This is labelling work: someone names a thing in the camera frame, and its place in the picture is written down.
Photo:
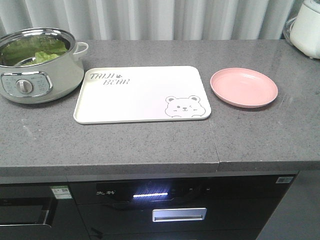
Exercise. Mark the black built-in dishwasher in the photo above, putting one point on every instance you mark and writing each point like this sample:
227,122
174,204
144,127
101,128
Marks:
39,211

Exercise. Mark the cream bear serving tray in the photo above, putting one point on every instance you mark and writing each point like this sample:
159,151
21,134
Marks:
141,94

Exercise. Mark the pale green electric cooking pot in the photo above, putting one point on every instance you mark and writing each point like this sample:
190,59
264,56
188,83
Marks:
47,81

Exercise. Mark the pink round plate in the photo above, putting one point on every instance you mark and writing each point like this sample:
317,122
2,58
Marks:
242,87

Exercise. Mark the grey cabinet door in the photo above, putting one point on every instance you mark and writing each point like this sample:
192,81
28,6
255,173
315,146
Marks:
297,217

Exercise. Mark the green lettuce leaf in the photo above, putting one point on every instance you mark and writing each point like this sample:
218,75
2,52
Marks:
31,50

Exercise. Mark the black drawer sterilizer cabinet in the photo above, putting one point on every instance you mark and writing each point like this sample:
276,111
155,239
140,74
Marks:
233,207

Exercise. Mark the white pleated curtain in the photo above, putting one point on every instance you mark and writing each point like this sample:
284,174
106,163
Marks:
152,19

